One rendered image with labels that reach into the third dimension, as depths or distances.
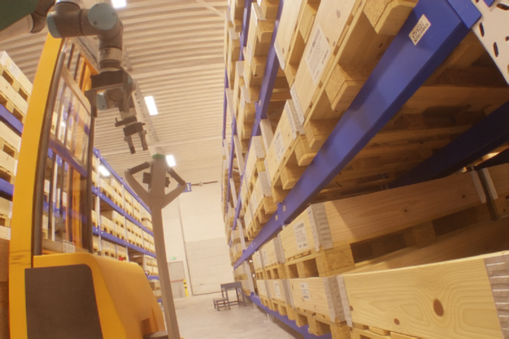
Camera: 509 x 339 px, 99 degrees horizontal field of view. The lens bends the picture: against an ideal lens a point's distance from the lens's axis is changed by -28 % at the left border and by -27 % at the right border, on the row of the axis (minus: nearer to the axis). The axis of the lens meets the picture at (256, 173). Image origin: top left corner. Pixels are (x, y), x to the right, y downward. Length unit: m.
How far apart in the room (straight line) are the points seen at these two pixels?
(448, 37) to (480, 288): 0.51
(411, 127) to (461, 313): 1.04
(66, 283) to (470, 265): 1.42
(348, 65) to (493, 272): 0.74
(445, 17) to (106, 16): 0.92
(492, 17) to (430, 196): 1.22
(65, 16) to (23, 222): 1.04
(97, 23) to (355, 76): 0.84
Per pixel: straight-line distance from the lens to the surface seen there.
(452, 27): 0.68
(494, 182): 2.16
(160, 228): 1.57
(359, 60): 1.01
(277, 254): 2.26
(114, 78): 1.06
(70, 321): 1.41
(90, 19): 1.00
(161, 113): 12.66
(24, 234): 1.63
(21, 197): 1.70
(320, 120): 1.27
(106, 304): 1.33
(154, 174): 1.59
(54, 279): 1.44
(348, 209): 1.38
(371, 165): 1.92
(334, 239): 1.32
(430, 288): 0.73
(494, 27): 0.62
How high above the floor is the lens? 0.70
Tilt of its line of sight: 20 degrees up
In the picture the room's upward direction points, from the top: 11 degrees counter-clockwise
